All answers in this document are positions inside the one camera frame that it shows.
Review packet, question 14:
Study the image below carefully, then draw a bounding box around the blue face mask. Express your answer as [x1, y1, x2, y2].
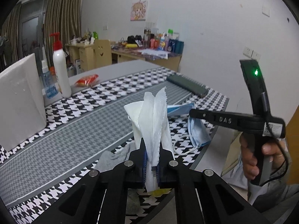
[167, 103, 211, 156]

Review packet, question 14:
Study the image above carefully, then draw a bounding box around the white paper towel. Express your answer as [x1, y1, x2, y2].
[124, 87, 174, 192]

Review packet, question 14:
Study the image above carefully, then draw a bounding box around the person's right hand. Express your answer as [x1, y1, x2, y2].
[239, 133, 290, 180]

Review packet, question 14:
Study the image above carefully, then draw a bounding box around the grey sock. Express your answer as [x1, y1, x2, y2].
[94, 142, 136, 172]

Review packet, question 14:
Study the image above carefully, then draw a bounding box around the houndstooth table runner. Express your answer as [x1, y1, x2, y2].
[1, 67, 229, 223]

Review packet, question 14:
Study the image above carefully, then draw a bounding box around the white styrofoam box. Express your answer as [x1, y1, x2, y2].
[0, 54, 47, 151]

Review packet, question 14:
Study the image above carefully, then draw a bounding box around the red snack wrapper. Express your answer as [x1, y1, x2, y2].
[75, 74, 99, 88]

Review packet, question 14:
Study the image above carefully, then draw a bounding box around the blue spray bottle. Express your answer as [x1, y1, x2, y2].
[40, 46, 58, 100]

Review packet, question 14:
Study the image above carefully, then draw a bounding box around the wooden desk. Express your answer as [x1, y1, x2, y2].
[65, 42, 182, 72]

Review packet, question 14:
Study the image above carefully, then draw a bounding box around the white lotion pump bottle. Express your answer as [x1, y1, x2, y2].
[50, 32, 72, 98]

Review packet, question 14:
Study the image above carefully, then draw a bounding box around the anime girl poster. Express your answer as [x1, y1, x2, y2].
[130, 0, 148, 21]

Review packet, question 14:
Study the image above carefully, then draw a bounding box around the left olive curtain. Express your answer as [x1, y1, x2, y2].
[1, 2, 21, 63]

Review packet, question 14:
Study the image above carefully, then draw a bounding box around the olive curtain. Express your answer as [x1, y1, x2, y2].
[44, 0, 83, 52]
[1, 2, 21, 63]

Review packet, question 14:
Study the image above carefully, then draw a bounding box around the right olive curtain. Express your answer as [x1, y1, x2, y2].
[44, 0, 83, 52]

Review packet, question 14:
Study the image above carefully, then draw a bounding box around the glass balcony door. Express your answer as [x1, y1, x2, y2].
[19, 0, 47, 64]

